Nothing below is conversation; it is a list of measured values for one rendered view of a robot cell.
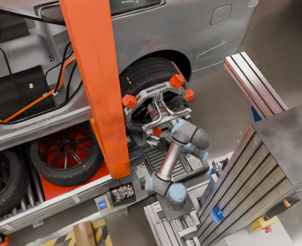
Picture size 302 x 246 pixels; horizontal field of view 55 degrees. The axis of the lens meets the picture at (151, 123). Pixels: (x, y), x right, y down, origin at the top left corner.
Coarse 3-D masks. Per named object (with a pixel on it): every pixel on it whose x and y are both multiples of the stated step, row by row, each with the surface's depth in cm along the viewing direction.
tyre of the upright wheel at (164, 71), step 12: (144, 60) 233; (156, 60) 237; (168, 60) 247; (132, 72) 230; (144, 72) 227; (156, 72) 228; (168, 72) 232; (120, 84) 232; (132, 84) 226; (144, 84) 224
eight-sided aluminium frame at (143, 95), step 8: (152, 88) 226; (160, 88) 231; (168, 88) 227; (136, 96) 228; (144, 96) 222; (152, 96) 227; (184, 96) 248; (136, 104) 227; (128, 112) 231; (128, 120) 240; (128, 128) 251; (136, 128) 258
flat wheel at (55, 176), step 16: (80, 128) 280; (32, 144) 269; (48, 144) 288; (64, 144) 276; (96, 144) 269; (32, 160) 261; (80, 160) 263; (96, 160) 263; (48, 176) 254; (64, 176) 253; (80, 176) 260
